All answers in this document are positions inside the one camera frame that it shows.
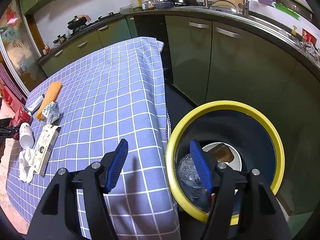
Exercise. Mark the green plastic tray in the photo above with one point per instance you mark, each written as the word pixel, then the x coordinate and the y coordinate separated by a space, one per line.
pixel 287 10

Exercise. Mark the glass pot lid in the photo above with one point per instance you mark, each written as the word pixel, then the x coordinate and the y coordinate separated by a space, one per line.
pixel 233 10

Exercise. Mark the silver white wrapper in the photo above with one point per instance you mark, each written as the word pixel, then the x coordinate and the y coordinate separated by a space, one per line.
pixel 51 112

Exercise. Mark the blue checked tablecloth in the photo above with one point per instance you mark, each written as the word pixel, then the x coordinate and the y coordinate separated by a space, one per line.
pixel 112 92

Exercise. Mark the clear plastic bottle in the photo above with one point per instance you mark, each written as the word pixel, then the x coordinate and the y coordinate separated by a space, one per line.
pixel 188 173

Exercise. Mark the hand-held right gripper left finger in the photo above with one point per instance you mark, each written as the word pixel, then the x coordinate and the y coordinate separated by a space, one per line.
pixel 116 165

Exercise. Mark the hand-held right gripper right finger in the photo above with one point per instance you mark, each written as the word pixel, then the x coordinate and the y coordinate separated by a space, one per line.
pixel 200 167

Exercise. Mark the red paper cup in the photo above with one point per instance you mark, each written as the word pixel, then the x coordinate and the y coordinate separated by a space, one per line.
pixel 308 35

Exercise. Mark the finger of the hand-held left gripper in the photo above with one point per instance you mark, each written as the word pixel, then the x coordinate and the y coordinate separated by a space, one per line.
pixel 10 132
pixel 5 122

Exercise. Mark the printed glass sliding door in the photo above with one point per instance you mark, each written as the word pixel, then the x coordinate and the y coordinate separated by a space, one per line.
pixel 17 42

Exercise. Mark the pink checked apron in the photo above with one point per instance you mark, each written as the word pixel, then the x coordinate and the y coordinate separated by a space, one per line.
pixel 10 85

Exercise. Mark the green sink base cabinet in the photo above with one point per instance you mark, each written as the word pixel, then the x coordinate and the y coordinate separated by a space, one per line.
pixel 237 67

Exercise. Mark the yellow rimmed dark bin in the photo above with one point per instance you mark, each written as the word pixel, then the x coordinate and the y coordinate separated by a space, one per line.
pixel 225 105

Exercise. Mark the white tissue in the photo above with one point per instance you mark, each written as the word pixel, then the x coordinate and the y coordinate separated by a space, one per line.
pixel 25 162

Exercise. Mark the yellow sink clip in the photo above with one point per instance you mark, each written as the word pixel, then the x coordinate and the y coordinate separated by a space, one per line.
pixel 293 31

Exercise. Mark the black built-in appliance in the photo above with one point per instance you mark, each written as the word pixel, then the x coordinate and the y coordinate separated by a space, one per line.
pixel 152 45

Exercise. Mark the blue bowl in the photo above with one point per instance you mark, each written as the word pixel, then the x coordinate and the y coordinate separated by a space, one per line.
pixel 161 5

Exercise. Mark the red soda can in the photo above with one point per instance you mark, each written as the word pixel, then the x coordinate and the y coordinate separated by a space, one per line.
pixel 20 117

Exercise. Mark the steel kitchen sink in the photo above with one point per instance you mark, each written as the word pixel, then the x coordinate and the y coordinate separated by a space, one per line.
pixel 262 20

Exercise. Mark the small red jar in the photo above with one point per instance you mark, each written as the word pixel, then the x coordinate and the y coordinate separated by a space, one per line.
pixel 47 50

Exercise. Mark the green base cabinet with drawers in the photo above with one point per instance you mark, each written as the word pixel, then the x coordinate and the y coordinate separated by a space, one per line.
pixel 82 45

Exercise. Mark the cream cardboard box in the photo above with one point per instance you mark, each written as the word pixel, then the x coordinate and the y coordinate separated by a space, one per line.
pixel 45 150

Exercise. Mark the small steel pot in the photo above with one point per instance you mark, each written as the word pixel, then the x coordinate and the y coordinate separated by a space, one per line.
pixel 60 39

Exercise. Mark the black gas stove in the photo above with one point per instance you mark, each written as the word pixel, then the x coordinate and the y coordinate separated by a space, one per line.
pixel 100 20

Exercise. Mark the brown plastic tray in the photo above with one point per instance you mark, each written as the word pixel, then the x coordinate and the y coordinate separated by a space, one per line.
pixel 222 155

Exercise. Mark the grey scrubbing cloth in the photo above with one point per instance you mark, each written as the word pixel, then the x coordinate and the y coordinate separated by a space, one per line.
pixel 310 50

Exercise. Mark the black lidded wok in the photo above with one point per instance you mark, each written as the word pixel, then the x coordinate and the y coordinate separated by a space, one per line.
pixel 76 23

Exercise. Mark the small white bottle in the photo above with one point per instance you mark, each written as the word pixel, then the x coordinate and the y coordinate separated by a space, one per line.
pixel 26 135

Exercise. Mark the yellow capped oil bottle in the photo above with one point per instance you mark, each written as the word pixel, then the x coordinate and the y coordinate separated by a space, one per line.
pixel 133 1

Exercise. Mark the grey white tube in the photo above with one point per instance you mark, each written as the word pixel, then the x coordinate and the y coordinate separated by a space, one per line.
pixel 35 104

